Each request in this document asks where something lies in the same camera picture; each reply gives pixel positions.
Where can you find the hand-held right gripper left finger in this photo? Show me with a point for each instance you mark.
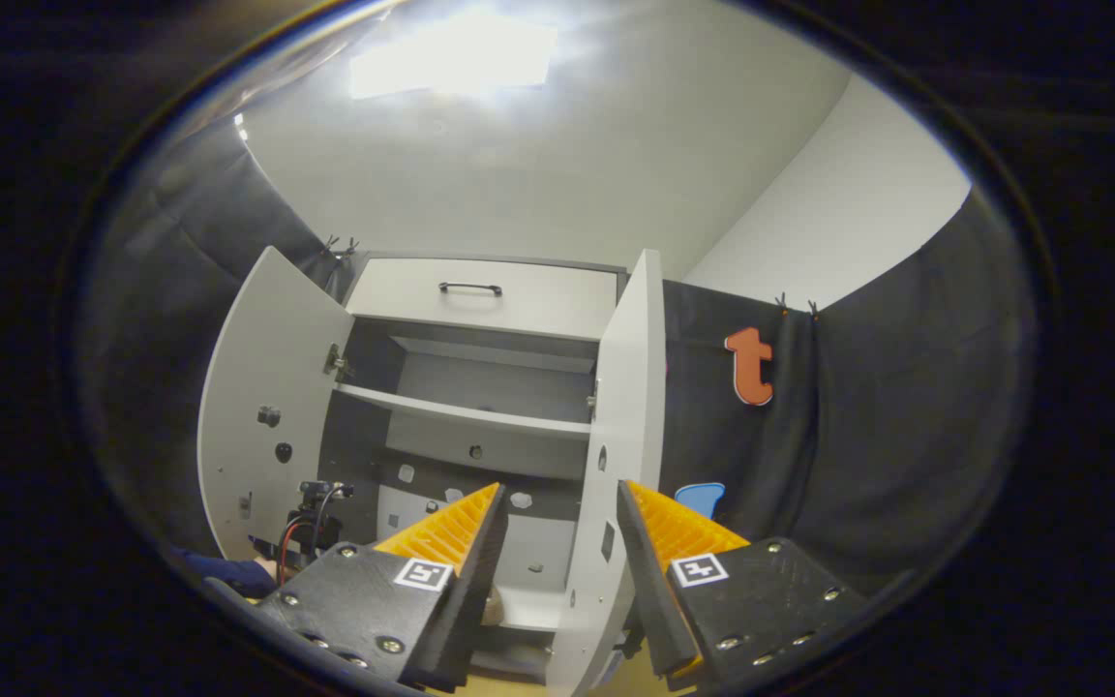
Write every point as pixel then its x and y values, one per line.
pixel 466 600

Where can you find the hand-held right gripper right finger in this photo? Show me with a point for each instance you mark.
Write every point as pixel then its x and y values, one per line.
pixel 649 600

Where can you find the white shoe cabinet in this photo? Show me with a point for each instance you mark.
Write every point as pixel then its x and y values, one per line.
pixel 480 455

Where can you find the white door with camera sticker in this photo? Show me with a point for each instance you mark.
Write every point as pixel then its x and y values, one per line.
pixel 267 387

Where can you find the white door with headphone sticker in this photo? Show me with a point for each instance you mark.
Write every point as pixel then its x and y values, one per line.
pixel 625 407

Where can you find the white cabinet bottom board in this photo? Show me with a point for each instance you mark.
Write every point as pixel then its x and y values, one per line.
pixel 538 605

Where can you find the metal door hinge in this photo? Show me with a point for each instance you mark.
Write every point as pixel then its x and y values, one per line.
pixel 337 363
pixel 592 400

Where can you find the white cabinet shelf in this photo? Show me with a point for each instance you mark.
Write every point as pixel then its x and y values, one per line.
pixel 461 413

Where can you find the white cabinet drawer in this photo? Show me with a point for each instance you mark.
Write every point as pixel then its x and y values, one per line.
pixel 538 305

